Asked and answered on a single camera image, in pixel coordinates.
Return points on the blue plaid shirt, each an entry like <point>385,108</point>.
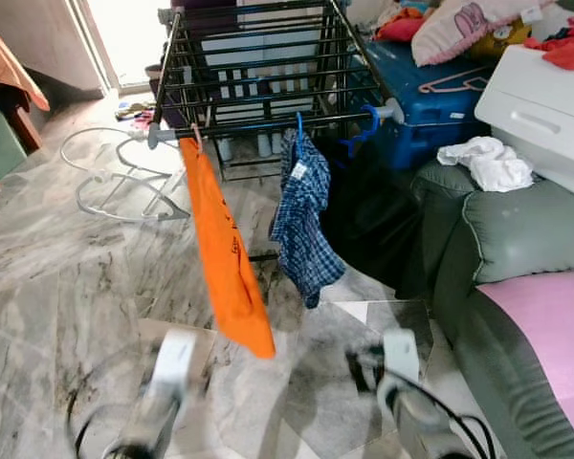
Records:
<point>306,229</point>

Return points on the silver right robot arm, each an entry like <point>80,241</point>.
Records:
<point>416,421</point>

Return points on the pink clothes hanger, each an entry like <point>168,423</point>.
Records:
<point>197,139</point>

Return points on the black t-shirt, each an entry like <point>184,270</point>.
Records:
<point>373,220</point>

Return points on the orange t-shirt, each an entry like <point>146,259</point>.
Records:
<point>225,268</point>

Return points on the pink seat mat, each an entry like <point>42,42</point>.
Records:
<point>555,335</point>

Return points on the green leather sofa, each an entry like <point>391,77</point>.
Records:
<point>526,229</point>

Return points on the white crumpled cloth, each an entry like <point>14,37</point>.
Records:
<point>493,167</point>

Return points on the blue hard suitcase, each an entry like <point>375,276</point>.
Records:
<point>430,110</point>

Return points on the white storage box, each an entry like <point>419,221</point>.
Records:
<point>545,115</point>

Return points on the black metal drying rack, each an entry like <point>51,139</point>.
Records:
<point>159,137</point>

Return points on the maroon cloth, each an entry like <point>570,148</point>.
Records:
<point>145,120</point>

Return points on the red crumpled cloth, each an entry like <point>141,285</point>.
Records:
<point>402,27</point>

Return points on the pale yellow cloth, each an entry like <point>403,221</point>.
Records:
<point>132,108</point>

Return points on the pink printed pillow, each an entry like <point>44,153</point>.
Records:
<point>469,29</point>

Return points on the mustard plush toy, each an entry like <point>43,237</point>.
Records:
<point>507,38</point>

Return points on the red pink garment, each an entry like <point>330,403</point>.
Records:
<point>569,53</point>

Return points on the brown wooden furniture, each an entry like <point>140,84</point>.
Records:
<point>27,120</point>

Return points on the green storage bin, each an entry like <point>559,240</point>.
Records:
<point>0,134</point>

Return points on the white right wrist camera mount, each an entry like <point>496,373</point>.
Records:
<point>402,354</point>

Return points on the white tubular metal frame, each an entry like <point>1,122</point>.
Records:
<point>177,214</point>

